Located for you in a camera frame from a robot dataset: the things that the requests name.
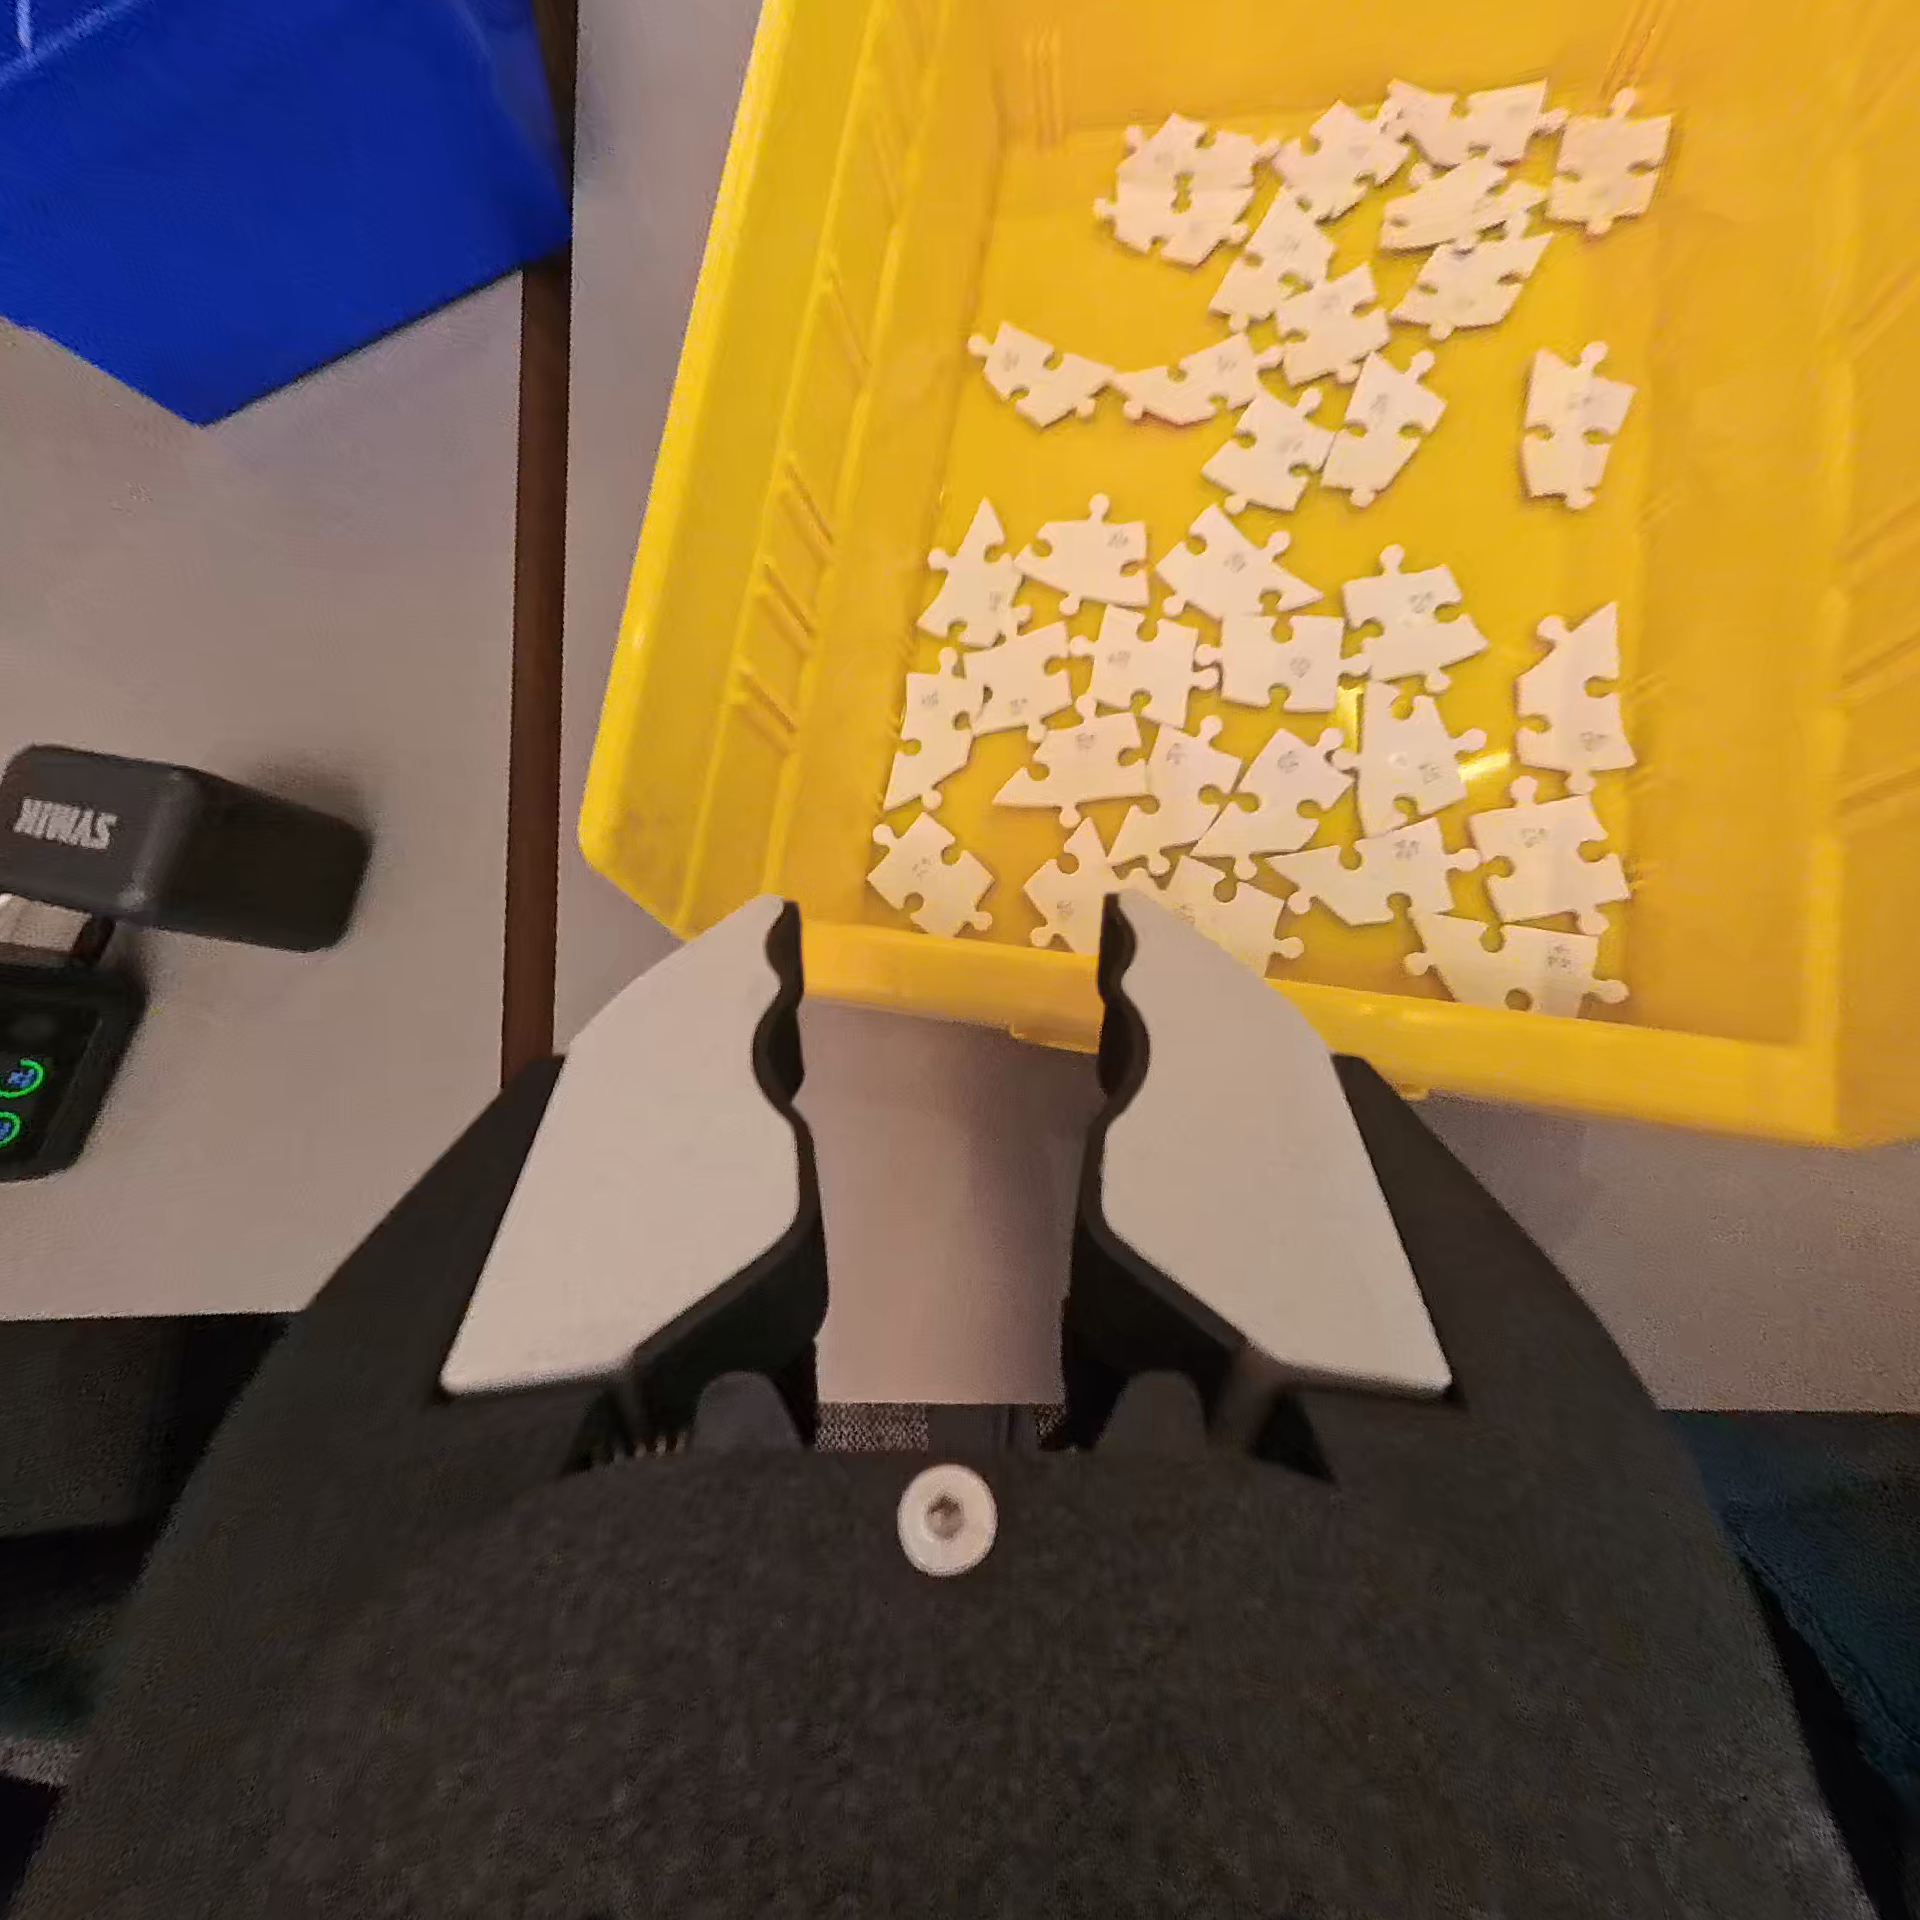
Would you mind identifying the yellow plastic bin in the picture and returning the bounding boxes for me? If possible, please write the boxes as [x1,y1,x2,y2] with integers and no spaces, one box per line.
[576,0,1920,1149]

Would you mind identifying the blue plastic bin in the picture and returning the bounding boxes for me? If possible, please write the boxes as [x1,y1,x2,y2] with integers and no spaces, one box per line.
[0,0,576,425]

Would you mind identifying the person's dark trousers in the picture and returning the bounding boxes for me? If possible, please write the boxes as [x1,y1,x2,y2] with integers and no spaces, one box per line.
[1664,1409,1920,1920]

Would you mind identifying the black device with green lights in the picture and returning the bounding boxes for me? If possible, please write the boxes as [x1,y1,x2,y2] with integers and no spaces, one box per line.
[0,960,143,1183]

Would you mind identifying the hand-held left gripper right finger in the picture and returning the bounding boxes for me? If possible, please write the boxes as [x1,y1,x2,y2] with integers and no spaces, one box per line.
[1064,892,1454,1453]

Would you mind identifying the pile of white puzzle pieces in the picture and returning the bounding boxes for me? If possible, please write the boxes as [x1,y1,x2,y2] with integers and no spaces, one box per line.
[865,76,1673,1022]

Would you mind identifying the black power adapter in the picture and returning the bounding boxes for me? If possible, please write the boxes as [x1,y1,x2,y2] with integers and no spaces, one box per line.
[0,744,371,952]

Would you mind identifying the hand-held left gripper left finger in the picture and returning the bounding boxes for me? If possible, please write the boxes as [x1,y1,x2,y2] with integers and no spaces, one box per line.
[439,895,829,1448]

